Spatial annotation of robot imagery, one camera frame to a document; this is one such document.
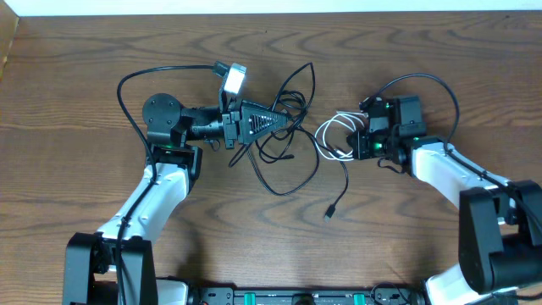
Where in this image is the right camera cable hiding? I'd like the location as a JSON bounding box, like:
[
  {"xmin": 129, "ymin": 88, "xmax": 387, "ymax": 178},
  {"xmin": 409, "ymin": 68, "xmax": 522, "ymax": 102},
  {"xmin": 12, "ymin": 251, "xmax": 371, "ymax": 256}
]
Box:
[{"xmin": 359, "ymin": 73, "xmax": 542, "ymax": 238}]

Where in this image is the left camera cable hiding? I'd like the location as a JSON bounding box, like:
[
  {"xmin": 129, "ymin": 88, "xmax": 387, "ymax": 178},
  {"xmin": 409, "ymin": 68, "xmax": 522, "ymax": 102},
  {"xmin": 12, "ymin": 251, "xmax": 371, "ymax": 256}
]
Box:
[{"xmin": 114, "ymin": 64, "xmax": 217, "ymax": 305}]

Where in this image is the camera cable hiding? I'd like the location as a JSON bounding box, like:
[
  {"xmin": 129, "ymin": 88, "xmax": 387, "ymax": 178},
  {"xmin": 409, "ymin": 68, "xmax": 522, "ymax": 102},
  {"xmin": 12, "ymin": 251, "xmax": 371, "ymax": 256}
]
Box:
[
  {"xmin": 114, "ymin": 64, "xmax": 217, "ymax": 305},
  {"xmin": 359, "ymin": 73, "xmax": 542, "ymax": 238}
]

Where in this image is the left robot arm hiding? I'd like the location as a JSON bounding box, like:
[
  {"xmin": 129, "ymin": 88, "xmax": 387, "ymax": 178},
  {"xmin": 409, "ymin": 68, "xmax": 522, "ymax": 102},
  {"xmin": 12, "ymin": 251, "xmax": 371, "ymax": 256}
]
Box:
[{"xmin": 62, "ymin": 93, "xmax": 290, "ymax": 304}]

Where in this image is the white USB cable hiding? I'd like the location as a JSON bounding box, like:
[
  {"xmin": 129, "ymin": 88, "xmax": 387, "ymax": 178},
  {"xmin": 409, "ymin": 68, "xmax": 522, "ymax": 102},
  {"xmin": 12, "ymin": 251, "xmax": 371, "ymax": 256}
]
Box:
[{"xmin": 313, "ymin": 110, "xmax": 369, "ymax": 163}]

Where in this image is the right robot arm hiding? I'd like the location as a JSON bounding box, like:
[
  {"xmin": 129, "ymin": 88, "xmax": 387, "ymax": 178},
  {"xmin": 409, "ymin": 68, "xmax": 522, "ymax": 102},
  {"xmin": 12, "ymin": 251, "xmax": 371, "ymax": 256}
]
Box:
[{"xmin": 347, "ymin": 96, "xmax": 541, "ymax": 304}]

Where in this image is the black USB cable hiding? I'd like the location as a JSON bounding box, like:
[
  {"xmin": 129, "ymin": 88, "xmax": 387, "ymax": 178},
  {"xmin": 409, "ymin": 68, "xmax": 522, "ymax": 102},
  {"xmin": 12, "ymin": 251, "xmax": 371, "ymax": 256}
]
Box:
[{"xmin": 228, "ymin": 62, "xmax": 351, "ymax": 224}]

